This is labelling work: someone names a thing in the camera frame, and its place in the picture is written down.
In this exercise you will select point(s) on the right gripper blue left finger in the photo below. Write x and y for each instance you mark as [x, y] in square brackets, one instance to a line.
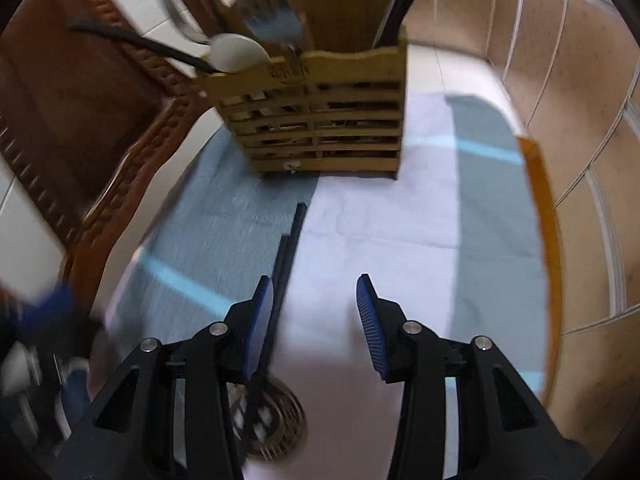
[261, 306]

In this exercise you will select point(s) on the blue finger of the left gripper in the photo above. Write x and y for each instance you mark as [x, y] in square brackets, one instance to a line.
[50, 308]

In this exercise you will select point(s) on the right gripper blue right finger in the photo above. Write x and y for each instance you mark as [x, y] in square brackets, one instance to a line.
[371, 310]

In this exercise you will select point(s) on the steel fork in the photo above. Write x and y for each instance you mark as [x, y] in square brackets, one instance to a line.
[273, 22]

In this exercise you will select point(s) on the white ceramic spoon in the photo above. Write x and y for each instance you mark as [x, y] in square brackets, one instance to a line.
[231, 53]

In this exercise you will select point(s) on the kitchen counter cabinets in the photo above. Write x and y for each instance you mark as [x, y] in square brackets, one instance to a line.
[570, 68]

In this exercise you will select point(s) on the checked grey pink cushion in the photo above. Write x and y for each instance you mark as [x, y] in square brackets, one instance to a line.
[453, 238]

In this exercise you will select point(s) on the carved brown wooden chair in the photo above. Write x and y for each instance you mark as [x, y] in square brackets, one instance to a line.
[85, 125]

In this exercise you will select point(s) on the wooden utensil holder box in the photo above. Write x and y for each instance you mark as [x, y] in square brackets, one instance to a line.
[337, 107]

